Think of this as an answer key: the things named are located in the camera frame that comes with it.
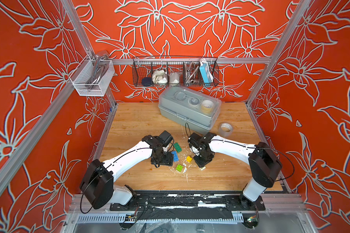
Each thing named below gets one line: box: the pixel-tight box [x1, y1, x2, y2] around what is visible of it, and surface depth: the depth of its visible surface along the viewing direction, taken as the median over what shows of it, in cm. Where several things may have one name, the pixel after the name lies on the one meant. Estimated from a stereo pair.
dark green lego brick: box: [173, 142, 183, 153], surface depth 95 cm
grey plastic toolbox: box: [158, 86, 222, 135], surface depth 97 cm
